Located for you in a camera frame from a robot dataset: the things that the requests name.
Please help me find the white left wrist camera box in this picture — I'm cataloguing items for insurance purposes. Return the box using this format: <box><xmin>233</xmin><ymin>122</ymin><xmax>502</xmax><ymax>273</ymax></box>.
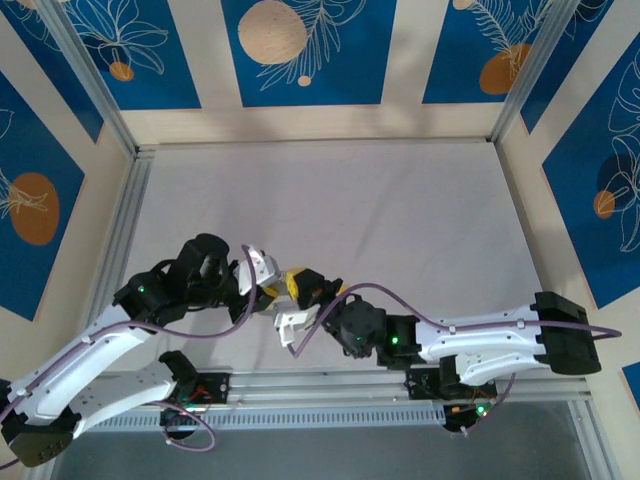
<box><xmin>237</xmin><ymin>243</ymin><xmax>282</xmax><ymax>297</ymax></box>

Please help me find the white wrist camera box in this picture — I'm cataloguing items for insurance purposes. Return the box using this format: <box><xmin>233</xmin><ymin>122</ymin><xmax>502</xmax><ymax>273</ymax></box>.
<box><xmin>272</xmin><ymin>305</ymin><xmax>320</xmax><ymax>350</ymax></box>
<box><xmin>237</xmin><ymin>243</ymin><xmax>282</xmax><ymax>297</ymax></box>

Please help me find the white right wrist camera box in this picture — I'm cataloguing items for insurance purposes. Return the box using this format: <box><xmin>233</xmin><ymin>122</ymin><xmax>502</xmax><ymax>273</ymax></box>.
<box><xmin>272</xmin><ymin>305</ymin><xmax>320</xmax><ymax>350</ymax></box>

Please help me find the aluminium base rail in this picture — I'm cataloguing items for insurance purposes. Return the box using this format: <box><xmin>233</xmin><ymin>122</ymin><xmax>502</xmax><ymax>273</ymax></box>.
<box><xmin>47</xmin><ymin>370</ymin><xmax>594</xmax><ymax>407</ymax></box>

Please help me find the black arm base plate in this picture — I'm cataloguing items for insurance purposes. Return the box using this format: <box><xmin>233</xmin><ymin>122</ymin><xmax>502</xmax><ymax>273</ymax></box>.
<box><xmin>402</xmin><ymin>368</ymin><xmax>499</xmax><ymax>401</ymax></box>
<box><xmin>138</xmin><ymin>372</ymin><xmax>231</xmax><ymax>407</ymax></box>

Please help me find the aluminium side rail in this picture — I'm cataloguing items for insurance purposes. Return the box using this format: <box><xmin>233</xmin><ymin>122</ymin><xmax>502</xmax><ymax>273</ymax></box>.
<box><xmin>564</xmin><ymin>372</ymin><xmax>619</xmax><ymax>480</ymax></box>
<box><xmin>29</xmin><ymin>152</ymin><xmax>154</xmax><ymax>480</ymax></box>

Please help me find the grey slotted cable duct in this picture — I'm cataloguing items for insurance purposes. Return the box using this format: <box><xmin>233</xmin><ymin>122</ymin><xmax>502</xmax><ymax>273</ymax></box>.
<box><xmin>63</xmin><ymin>404</ymin><xmax>447</xmax><ymax>434</ymax></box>

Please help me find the aluminium frame post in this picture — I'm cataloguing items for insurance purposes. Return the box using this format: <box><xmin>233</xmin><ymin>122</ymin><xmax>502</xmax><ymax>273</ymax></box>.
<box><xmin>35</xmin><ymin>0</ymin><xmax>140</xmax><ymax>157</ymax></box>
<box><xmin>491</xmin><ymin>0</ymin><xmax>587</xmax><ymax>146</ymax></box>

